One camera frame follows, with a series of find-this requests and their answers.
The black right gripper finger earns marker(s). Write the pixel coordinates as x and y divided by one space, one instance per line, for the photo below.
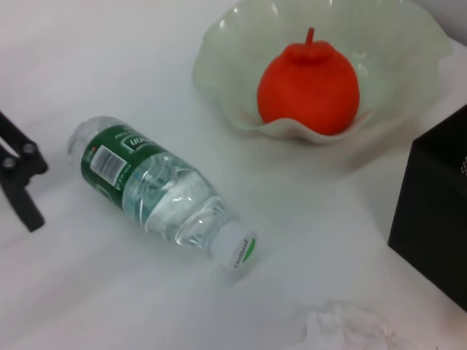
22 171

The clear water bottle green label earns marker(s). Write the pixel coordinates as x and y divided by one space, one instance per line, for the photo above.
153 189

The red-orange toy orange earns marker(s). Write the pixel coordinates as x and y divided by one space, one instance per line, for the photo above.
310 91

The white paper ball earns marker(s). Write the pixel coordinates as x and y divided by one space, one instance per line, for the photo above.
346 324

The pale green glass fruit bowl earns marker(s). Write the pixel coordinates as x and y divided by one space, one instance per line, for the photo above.
233 54

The black mesh pen holder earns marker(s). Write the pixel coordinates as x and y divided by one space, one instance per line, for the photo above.
434 204

